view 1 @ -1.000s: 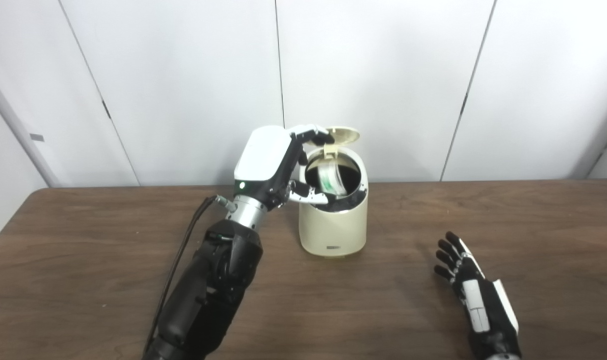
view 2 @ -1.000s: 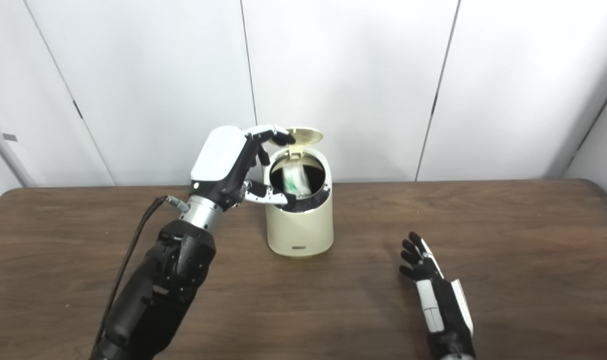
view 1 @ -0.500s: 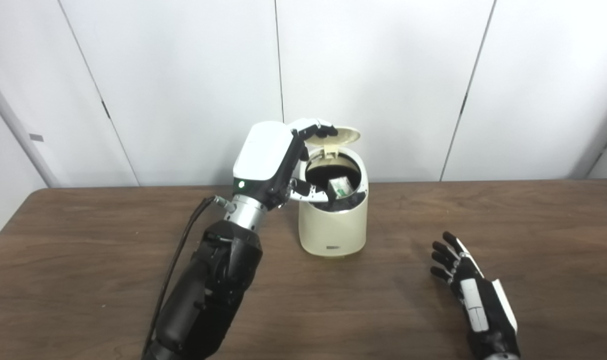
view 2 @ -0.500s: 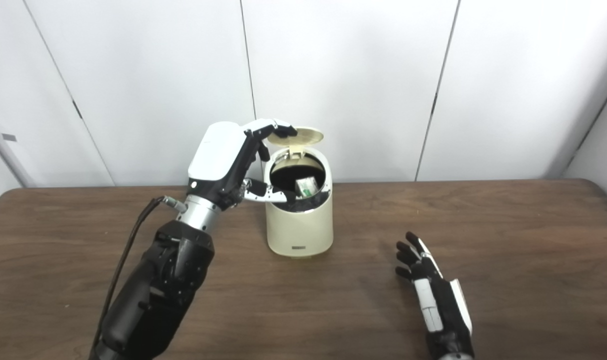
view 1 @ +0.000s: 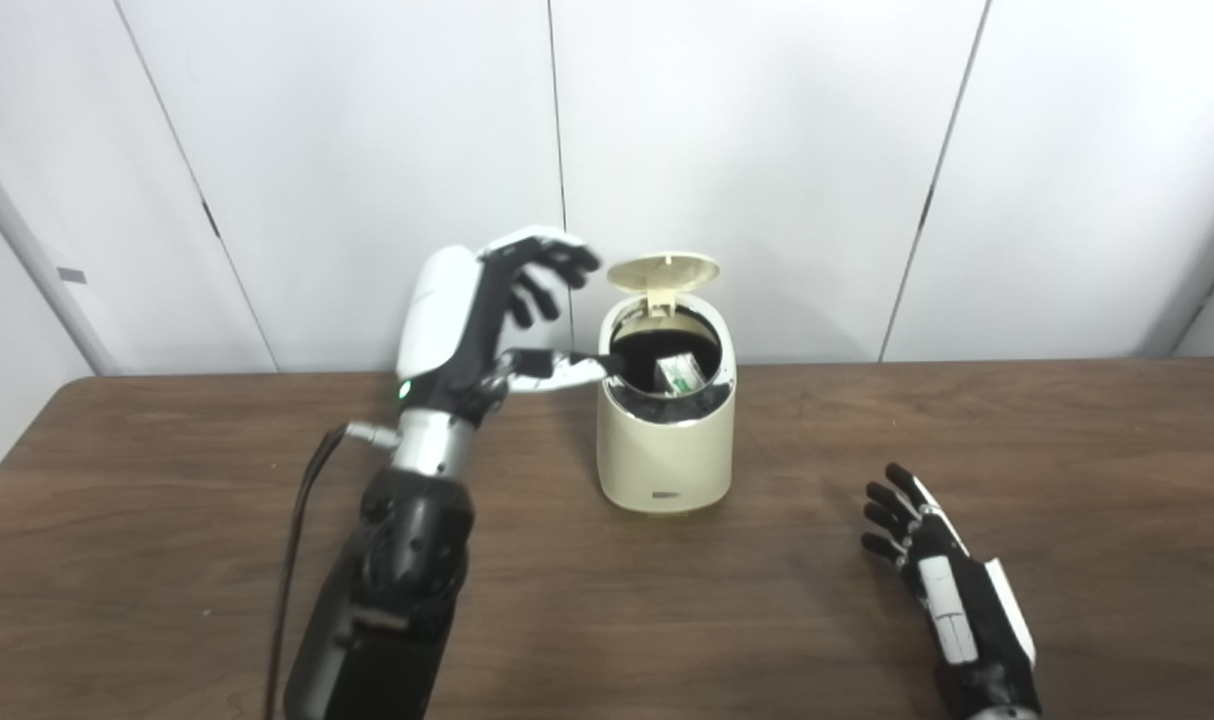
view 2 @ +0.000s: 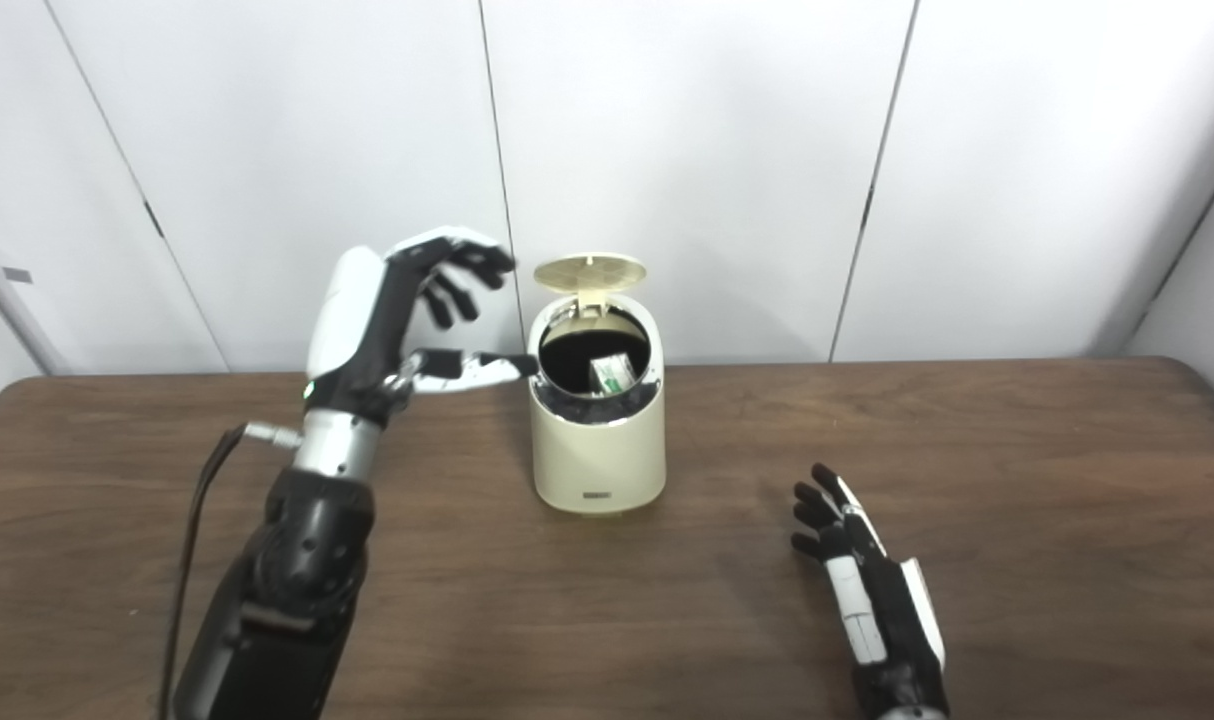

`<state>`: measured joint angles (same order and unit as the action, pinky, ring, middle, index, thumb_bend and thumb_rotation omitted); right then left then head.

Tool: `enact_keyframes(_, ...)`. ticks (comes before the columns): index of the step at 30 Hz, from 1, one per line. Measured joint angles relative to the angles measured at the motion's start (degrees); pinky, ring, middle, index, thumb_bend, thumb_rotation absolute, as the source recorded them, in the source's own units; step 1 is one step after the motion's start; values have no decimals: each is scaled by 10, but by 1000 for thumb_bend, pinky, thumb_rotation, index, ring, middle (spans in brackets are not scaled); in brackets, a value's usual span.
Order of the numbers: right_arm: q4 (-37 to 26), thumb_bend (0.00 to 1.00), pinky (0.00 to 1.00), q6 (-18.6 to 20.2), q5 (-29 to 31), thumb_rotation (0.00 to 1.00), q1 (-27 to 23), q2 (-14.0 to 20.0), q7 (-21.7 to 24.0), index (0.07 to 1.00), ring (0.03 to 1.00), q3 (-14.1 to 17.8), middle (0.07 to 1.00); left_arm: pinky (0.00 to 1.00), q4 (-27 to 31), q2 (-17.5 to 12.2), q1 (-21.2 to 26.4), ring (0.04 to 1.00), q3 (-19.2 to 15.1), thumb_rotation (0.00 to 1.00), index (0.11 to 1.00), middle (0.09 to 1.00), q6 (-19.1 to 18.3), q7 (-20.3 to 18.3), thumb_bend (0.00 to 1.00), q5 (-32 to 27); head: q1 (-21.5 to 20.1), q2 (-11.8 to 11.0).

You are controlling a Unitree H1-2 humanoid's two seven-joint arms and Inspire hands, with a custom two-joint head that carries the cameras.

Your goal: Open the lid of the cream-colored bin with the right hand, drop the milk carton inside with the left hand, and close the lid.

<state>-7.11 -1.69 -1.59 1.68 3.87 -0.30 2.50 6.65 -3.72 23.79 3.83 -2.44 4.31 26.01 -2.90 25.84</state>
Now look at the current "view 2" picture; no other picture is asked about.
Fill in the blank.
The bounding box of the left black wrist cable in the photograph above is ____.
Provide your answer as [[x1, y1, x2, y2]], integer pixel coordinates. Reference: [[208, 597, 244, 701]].
[[157, 422, 303, 720]]

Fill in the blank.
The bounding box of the green white milk carton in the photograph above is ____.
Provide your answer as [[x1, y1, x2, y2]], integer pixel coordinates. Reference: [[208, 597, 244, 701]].
[[589, 352, 636, 396]]

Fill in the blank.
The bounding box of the cream round bin lid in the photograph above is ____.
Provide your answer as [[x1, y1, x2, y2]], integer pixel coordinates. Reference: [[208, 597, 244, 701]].
[[533, 254, 648, 316]]

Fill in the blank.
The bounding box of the cream-colored bin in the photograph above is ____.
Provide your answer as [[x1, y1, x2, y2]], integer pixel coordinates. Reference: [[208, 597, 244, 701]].
[[527, 295, 667, 517]]

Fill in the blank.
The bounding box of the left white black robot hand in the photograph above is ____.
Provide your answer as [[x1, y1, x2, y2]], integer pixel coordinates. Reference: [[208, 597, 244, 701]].
[[304, 228, 540, 419]]

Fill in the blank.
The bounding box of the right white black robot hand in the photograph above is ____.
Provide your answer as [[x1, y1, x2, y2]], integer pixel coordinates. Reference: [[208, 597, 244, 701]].
[[790, 463, 953, 716]]

